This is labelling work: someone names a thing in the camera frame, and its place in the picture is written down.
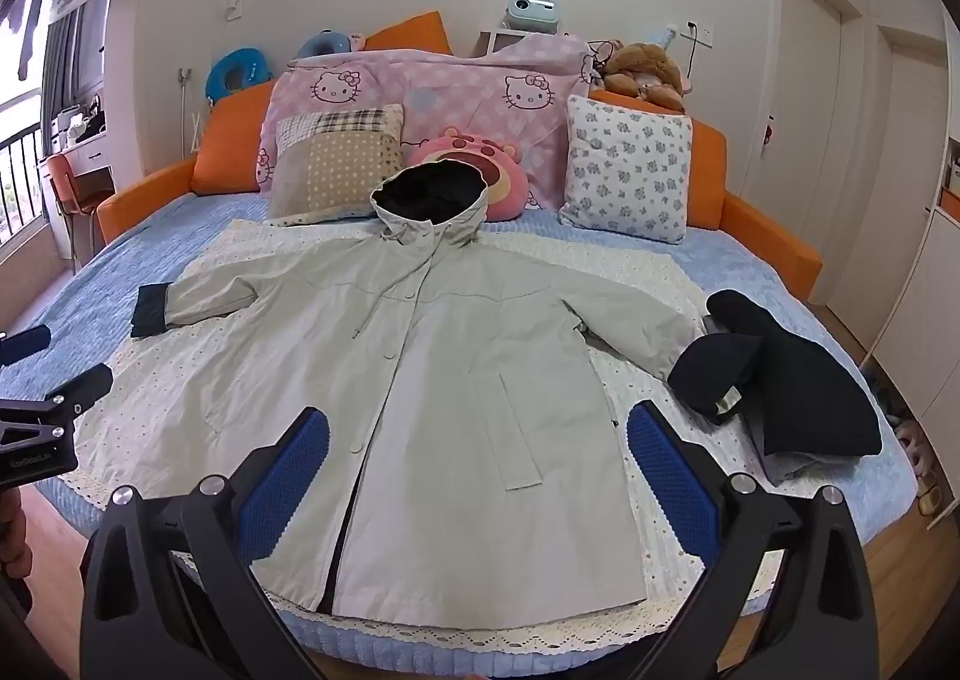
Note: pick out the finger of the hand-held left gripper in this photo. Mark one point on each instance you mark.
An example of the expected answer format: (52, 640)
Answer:
(82, 388)
(22, 345)

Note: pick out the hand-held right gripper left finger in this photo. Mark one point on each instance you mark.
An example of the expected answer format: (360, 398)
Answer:
(289, 477)

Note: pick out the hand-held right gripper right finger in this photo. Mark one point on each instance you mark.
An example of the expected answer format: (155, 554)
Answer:
(667, 474)

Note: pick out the pale green hooded coat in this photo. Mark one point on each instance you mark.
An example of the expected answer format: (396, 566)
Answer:
(450, 365)

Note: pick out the person's left hand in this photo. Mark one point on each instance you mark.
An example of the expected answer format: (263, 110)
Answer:
(11, 534)

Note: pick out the orange chair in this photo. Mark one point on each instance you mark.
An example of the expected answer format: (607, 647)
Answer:
(67, 193)

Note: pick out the window with railing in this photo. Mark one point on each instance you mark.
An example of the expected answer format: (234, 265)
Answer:
(15, 185)

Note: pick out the black folded jacket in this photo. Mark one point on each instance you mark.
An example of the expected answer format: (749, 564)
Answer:
(802, 380)

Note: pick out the white lace blanket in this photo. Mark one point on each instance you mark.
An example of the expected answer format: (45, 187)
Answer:
(645, 275)

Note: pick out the white desk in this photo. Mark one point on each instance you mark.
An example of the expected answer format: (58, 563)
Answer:
(94, 151)

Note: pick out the pink slippers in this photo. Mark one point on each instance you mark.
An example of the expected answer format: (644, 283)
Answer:
(911, 442)

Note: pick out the white cabinet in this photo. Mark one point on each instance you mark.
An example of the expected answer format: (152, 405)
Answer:
(926, 320)

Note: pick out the white floral pillow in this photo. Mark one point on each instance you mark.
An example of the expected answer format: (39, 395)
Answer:
(626, 163)

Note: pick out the beige patchwork pillow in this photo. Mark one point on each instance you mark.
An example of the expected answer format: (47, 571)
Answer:
(337, 163)

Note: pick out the pink bear plush pillow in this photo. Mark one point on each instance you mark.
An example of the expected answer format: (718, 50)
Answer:
(491, 159)

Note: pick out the white door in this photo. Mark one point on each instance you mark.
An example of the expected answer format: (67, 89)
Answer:
(795, 110)
(907, 185)

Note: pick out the brown teddy bear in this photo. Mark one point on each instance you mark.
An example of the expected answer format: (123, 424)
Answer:
(637, 62)

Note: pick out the blue plush neck pillow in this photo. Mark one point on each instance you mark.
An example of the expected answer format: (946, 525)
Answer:
(322, 43)

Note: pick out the pink cat-print quilt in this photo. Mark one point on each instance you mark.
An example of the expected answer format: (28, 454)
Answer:
(450, 88)

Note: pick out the small pink plush toy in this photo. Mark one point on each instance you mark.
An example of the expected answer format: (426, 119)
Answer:
(358, 40)

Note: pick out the orange pillow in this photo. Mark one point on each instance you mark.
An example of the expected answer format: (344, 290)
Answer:
(409, 32)

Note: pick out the white shelf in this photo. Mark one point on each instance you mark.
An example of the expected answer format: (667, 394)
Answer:
(495, 41)

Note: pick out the light blue projector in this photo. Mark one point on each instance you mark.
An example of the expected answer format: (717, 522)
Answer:
(534, 11)

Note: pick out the orange bed frame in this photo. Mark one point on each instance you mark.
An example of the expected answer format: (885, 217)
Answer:
(232, 125)

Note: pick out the white wall outlet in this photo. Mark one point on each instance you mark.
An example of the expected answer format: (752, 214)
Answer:
(235, 7)
(701, 33)

